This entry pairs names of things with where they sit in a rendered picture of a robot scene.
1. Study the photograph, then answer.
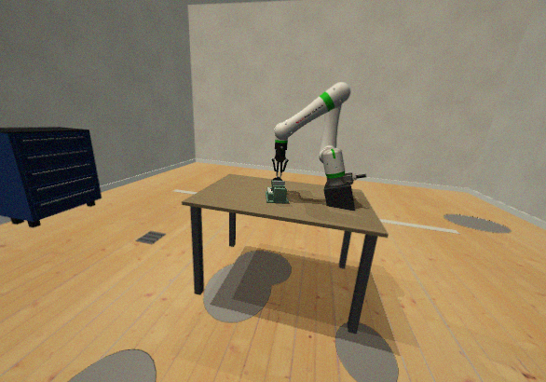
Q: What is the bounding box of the green bench vise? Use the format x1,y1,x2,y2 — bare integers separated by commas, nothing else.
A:
266,177,289,203

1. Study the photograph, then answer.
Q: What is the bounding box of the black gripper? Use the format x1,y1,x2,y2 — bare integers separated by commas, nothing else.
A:
272,150,289,178

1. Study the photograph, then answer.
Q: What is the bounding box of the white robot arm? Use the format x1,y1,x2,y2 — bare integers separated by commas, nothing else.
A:
275,82,366,187

